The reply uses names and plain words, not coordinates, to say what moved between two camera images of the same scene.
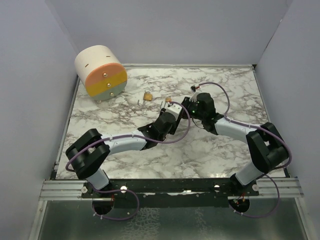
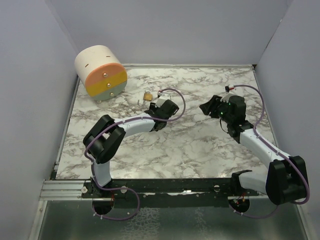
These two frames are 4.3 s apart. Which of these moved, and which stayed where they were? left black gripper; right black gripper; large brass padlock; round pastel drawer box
Moved: right black gripper; left black gripper
Stayed: large brass padlock; round pastel drawer box
